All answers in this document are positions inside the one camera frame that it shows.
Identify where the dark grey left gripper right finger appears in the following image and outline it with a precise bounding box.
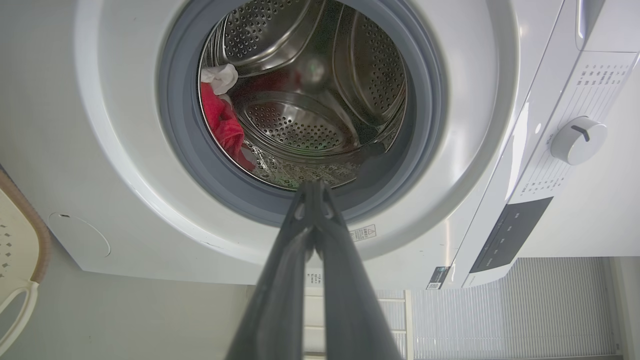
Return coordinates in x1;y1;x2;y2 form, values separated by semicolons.
313;181;404;360

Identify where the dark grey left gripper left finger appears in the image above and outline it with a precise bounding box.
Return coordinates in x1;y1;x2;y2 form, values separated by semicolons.
226;181;317;360

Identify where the red cloth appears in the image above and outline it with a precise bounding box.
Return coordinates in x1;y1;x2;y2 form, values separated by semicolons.
200;81;257;173

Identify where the white cloth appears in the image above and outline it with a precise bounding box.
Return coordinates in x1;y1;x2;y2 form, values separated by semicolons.
200;63;239;96

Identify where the cream laundry basket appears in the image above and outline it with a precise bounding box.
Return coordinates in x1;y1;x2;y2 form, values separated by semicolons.
0;170;52;357

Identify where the white control dial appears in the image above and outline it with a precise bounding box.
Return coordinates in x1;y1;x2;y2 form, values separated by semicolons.
550;116;608;166

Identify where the white shelf unit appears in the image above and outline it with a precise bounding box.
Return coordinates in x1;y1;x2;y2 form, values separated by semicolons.
303;287;415;360

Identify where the white window blind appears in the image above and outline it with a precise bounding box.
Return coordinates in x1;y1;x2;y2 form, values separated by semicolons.
375;257;618;360

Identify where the white front-load washing machine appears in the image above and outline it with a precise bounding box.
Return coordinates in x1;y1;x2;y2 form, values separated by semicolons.
0;0;640;291

